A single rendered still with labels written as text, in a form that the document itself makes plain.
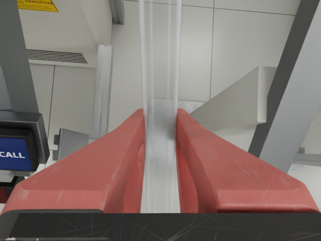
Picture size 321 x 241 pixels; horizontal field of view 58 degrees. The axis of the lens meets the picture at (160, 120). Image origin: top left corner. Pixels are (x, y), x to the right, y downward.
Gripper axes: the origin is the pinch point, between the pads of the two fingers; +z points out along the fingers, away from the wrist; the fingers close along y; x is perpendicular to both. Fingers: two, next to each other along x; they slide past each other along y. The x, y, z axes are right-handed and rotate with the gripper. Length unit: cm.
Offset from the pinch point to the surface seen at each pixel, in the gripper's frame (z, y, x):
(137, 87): 88, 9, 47
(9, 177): 14.4, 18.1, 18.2
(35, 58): 79, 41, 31
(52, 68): 91, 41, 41
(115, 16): 99, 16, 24
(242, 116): 18.0, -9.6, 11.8
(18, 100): 16.8, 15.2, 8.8
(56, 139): 24.8, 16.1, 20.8
